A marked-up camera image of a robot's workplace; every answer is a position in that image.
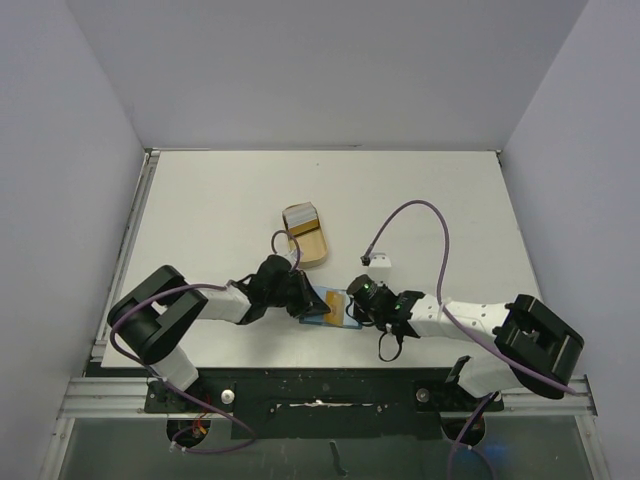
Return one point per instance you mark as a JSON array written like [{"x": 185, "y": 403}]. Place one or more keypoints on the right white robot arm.
[{"x": 528, "y": 344}]

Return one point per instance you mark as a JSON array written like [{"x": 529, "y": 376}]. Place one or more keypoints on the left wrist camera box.
[{"x": 294, "y": 260}]

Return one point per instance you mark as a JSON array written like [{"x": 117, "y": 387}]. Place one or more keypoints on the stack of credit cards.
[{"x": 302, "y": 215}]

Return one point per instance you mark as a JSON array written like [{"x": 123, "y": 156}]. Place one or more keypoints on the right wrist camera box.
[{"x": 379, "y": 268}]

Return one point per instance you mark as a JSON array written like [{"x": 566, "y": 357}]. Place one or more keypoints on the aluminium rail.
[
  {"x": 125, "y": 398},
  {"x": 136, "y": 212}
]

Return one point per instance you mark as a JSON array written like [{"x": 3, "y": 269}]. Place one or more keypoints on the blue leather card holder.
[{"x": 317, "y": 320}]

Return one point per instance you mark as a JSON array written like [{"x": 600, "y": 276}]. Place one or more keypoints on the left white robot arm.
[{"x": 148, "y": 324}]

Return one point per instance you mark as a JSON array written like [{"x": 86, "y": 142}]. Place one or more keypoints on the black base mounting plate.
[{"x": 335, "y": 403}]

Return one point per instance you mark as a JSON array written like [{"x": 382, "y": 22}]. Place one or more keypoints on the beige oval tray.
[{"x": 313, "y": 245}]

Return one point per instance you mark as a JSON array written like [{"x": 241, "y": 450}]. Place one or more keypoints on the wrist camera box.
[
  {"x": 379, "y": 268},
  {"x": 294, "y": 260}
]

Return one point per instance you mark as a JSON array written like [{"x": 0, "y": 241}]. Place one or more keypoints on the aluminium left side rail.
[{"x": 136, "y": 212}]

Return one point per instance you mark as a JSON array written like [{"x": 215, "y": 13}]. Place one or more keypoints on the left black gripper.
[{"x": 313, "y": 306}]

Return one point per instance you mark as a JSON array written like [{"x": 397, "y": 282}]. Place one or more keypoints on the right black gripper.
[{"x": 357, "y": 304}]

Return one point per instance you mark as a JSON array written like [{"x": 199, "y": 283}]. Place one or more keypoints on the aluminium front rail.
[{"x": 125, "y": 398}]

